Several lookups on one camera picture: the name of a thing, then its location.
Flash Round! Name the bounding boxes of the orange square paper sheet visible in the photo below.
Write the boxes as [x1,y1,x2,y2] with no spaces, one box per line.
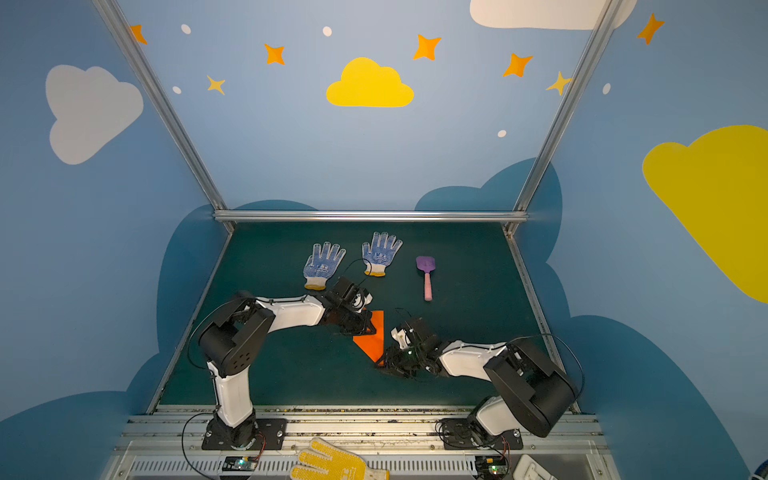
[353,311,385,364]

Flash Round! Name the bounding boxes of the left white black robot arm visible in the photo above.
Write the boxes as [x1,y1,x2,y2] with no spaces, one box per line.
[197,277,384,451]

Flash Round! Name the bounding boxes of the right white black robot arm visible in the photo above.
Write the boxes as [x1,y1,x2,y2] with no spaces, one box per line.
[376,318,583,450]

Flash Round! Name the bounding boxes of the left blue dotted work glove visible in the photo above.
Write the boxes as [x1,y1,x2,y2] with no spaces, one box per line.
[303,242,346,291]

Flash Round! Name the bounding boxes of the blue dotted work glove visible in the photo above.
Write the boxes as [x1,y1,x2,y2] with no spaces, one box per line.
[303,242,346,291]
[362,232,403,277]

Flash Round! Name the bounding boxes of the right blue dotted work glove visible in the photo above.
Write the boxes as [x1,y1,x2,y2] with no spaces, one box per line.
[362,232,403,277]

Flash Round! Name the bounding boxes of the purple pink spatula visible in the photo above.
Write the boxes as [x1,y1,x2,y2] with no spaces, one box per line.
[416,256,436,302]

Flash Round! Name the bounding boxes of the right green circuit board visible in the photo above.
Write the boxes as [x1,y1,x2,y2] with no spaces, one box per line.
[474,456,509,480]

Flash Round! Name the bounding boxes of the green circuit board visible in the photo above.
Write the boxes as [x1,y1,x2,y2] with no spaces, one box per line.
[474,456,509,480]
[222,456,259,472]

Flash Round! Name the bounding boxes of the yellow dotted work glove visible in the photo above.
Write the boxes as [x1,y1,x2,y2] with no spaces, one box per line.
[289,437,391,480]

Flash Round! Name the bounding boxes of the white plastic object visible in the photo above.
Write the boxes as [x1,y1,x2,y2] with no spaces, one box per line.
[512,454,557,480]

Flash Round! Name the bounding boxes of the left green circuit board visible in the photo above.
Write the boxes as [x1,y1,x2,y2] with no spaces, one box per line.
[222,456,259,472]

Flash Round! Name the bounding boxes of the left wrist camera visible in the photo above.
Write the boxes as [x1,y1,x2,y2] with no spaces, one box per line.
[353,288,373,310]

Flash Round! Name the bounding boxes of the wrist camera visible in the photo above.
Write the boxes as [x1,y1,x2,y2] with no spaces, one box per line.
[391,328,413,351]
[353,288,373,310]

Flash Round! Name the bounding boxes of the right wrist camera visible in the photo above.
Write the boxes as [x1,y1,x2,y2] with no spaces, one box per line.
[391,328,413,351]

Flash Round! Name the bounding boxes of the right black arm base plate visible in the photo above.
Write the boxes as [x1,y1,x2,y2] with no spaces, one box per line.
[435,418,523,451]

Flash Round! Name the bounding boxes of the aluminium rear frame bar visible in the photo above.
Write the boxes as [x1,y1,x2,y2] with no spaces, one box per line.
[214,210,528,223]

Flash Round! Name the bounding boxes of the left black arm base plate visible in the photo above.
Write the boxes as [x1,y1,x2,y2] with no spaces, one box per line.
[201,416,287,451]

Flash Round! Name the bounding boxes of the left aluminium frame post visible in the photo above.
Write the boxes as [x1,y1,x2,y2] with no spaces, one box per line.
[92,0,228,213]

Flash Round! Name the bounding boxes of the aluminium frame post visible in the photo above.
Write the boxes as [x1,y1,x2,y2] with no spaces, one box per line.
[92,0,228,213]
[504,0,623,239]

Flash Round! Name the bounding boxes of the right aluminium frame post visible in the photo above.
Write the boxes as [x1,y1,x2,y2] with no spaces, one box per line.
[504,0,623,239]

